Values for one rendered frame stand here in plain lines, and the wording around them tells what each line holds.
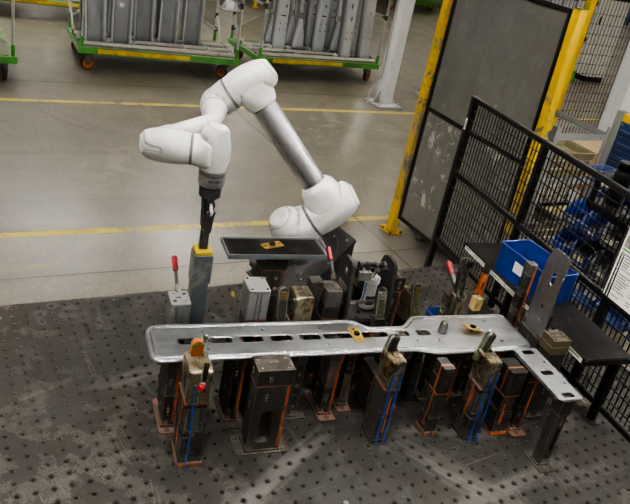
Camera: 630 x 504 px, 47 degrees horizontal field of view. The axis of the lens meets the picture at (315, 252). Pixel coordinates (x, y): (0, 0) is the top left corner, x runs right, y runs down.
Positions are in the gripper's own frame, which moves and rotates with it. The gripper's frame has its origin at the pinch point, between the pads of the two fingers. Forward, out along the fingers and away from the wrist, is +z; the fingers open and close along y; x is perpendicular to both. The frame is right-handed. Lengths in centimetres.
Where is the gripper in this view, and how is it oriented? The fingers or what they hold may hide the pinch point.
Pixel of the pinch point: (203, 239)
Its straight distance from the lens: 255.1
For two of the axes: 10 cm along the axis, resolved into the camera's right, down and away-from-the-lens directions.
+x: 9.3, 0.1, 3.6
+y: 3.1, 4.8, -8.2
